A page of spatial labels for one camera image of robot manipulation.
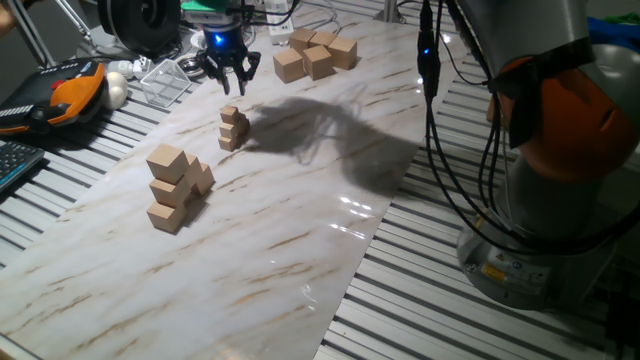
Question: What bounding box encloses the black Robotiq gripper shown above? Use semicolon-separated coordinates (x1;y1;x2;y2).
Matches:
199;22;262;97

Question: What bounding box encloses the bare person hand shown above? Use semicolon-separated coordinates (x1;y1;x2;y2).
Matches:
0;4;14;37

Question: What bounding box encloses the round metal bowl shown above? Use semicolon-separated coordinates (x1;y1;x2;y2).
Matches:
174;53;206;77

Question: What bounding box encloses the white round power socket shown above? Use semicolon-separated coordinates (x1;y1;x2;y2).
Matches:
189;29;209;54

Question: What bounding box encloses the large wooden cube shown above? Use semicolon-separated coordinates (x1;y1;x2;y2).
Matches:
272;47;306;85
308;30;339;50
288;27;317;54
302;44;335;82
327;35;359;71

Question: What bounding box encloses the white power strip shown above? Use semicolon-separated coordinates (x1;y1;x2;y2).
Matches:
264;0;295;46

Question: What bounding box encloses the clear plastic box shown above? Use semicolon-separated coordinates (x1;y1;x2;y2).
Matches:
139;58;193;109

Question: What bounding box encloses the medium wooden cube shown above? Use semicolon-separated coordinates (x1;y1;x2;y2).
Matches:
183;153;204;189
145;143;190;185
148;177;192;209
192;162;217;197
146;200;189;235

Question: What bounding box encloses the black round spool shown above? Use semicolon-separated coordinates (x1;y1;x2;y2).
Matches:
97;0;184;59

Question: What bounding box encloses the white plug adapter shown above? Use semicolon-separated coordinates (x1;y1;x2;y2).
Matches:
107;55;154;80

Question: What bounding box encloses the white egg shaped object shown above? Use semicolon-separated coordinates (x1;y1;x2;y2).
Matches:
102;71;130;111

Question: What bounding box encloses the orange black teach pendant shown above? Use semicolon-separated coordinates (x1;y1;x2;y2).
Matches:
0;57;109;136

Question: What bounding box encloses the marble pattern mat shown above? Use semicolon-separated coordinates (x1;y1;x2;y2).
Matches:
0;19;469;360

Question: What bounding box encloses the black computer keyboard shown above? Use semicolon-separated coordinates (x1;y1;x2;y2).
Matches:
0;141;46;194

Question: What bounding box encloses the blue bag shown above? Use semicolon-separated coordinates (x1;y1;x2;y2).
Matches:
587;15;640;51

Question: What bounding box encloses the green cloth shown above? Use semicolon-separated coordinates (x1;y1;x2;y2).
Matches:
602;12;640;26

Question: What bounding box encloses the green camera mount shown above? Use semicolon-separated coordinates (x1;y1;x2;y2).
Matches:
180;0;236;14

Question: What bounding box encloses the aluminium upright post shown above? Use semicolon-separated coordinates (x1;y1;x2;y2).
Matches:
373;0;406;24

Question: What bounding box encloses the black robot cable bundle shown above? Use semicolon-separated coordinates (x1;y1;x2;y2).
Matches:
227;0;551;256

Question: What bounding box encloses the aluminium frame profile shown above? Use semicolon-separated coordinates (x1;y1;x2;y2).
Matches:
4;0;56;69

